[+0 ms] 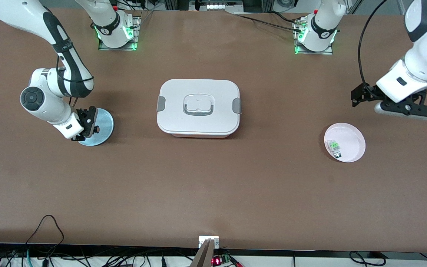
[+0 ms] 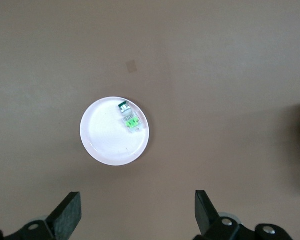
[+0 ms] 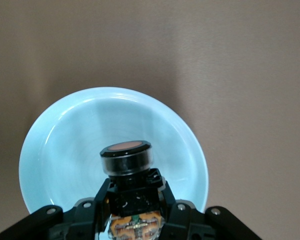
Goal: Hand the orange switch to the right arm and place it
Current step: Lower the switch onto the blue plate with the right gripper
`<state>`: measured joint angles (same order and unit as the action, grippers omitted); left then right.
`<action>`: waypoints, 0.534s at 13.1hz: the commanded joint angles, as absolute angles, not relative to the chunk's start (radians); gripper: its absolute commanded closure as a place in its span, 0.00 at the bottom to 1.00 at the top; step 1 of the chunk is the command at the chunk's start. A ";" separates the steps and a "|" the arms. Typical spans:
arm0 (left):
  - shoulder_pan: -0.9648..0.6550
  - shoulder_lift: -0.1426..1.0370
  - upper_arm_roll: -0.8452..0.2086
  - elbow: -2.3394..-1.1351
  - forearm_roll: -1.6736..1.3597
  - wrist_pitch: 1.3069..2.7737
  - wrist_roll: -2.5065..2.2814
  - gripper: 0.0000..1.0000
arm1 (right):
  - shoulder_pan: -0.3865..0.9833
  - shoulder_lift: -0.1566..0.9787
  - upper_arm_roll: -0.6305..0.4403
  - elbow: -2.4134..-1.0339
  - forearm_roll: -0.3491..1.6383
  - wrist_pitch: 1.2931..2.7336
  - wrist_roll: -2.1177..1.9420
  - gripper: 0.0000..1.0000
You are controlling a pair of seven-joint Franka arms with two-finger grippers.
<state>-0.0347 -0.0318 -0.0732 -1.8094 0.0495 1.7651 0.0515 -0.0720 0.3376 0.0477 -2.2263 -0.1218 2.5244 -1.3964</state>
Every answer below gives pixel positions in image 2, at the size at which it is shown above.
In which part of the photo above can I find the brown tape patch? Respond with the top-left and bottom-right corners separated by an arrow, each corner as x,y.
125,59 -> 139,74

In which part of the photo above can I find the green and clear switch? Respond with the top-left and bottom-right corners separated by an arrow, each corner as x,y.
117,100 -> 145,134

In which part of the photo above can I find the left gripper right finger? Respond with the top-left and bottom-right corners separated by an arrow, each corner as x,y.
194,189 -> 242,240

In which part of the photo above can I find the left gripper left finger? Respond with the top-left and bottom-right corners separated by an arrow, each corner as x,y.
4,191 -> 83,240

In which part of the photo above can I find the pink round plate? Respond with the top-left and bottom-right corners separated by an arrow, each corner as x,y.
79,96 -> 155,166

